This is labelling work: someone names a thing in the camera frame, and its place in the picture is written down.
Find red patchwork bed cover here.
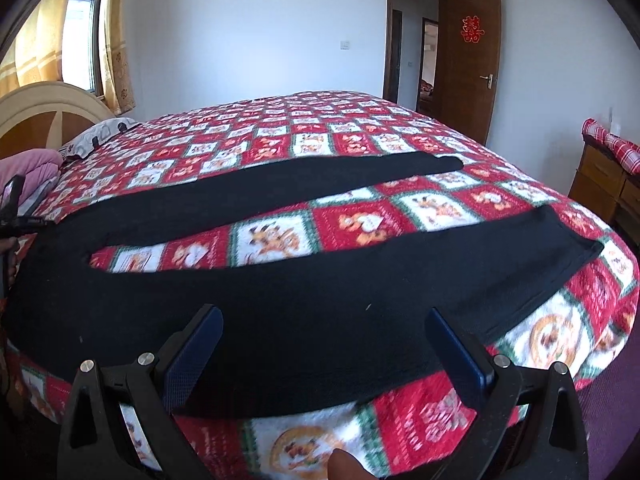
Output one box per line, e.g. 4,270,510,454
27,91,639,479

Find brown wooden door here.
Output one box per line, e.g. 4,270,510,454
437,0,502,145

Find person's right hand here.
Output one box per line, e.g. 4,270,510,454
328,448,378,480

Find red plaid cloth roll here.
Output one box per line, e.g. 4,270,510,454
582,118,640,176

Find window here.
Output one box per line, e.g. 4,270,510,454
62,0,102,96

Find silver door handle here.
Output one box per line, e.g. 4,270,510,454
480,74,495,90

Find wooden dresser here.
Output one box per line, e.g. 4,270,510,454
568,138,640,254

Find white patterned pillow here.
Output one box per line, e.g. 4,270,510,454
58,117,138,159

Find black pants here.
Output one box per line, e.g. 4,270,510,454
3,152,603,419

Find red paper door decoration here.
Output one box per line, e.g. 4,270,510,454
460,15,485,44

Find pink folded blanket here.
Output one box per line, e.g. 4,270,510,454
0,148,63,205

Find cream wooden headboard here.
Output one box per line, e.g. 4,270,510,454
0,81,115,158

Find yellow curtain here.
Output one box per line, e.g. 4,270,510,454
98,0,136,115

